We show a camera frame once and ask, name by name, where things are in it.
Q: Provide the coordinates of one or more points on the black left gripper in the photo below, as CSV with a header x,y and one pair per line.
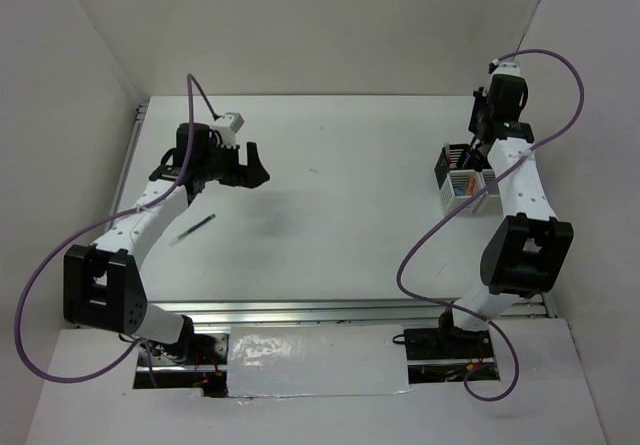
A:
x,y
248,176

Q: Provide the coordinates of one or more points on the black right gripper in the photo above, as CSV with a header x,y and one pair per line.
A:
x,y
480,100

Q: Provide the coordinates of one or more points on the orange lead case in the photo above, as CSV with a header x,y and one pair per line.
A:
x,y
471,186

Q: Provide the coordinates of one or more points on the dark purple gel pen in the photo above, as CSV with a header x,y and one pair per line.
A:
x,y
464,158

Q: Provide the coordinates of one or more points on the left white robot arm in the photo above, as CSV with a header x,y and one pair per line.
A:
x,y
102,286

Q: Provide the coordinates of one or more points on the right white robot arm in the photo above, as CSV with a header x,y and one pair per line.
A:
x,y
526,253

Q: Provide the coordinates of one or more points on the white mesh organizer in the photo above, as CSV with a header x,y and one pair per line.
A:
x,y
460,185

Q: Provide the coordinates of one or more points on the white foil cover board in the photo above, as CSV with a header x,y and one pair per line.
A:
x,y
316,361

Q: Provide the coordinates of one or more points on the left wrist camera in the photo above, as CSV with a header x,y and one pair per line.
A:
x,y
226,128

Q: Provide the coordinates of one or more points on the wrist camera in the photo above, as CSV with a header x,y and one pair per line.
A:
x,y
503,68
226,128

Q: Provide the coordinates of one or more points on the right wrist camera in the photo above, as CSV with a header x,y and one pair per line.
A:
x,y
503,68

